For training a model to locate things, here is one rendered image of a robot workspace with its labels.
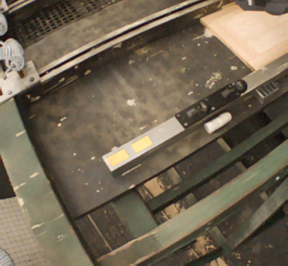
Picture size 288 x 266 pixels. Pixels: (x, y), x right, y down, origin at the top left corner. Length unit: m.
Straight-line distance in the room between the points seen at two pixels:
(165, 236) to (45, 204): 0.29
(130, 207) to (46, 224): 0.25
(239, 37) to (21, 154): 0.80
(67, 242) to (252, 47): 0.84
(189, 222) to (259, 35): 0.71
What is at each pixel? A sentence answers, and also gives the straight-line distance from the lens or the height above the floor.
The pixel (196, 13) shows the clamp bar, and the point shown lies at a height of 1.27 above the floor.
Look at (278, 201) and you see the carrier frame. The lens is 1.71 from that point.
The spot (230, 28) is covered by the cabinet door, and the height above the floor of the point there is 1.18.
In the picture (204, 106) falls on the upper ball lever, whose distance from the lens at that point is 0.85.
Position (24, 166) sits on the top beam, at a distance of 0.92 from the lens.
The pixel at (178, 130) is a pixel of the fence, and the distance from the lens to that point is 0.95.
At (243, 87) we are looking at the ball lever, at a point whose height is 1.45.
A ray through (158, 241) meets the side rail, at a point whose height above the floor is 1.72.
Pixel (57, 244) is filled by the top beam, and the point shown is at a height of 1.92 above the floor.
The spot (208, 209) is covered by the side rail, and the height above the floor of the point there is 1.60.
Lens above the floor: 2.18
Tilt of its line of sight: 37 degrees down
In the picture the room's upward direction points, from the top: 99 degrees counter-clockwise
